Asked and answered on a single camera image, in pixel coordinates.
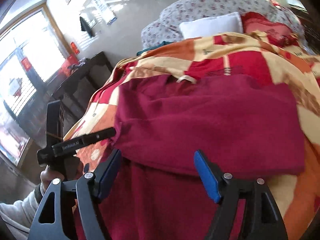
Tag maroon fleece garment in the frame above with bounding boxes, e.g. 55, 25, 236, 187
73, 74, 306, 240

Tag white sleeve forearm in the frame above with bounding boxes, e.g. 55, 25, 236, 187
1, 183, 44, 239

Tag person left hand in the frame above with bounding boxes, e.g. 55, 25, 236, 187
40, 166, 65, 193

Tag orange red patterned blanket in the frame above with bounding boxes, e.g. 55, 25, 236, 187
66, 33, 319, 239

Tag dark wooden side table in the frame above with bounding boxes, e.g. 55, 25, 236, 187
52, 51, 113, 132

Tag red box on table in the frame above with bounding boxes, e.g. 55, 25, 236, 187
58, 54, 79, 77

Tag teal garment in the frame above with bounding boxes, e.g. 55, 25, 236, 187
136, 41, 172, 56

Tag red heart cushion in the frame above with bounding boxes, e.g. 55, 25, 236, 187
241, 12, 299, 48

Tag white pillow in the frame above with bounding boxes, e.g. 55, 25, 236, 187
179, 12, 244, 40

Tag floral quilt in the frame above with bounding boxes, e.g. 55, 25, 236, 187
141, 0, 308, 49

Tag window with wooden frame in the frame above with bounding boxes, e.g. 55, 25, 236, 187
1, 3, 71, 165

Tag dark cloth hanging on wall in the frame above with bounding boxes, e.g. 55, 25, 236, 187
80, 16, 95, 38

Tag wall calendar poster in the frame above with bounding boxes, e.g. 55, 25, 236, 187
93, 0, 117, 25

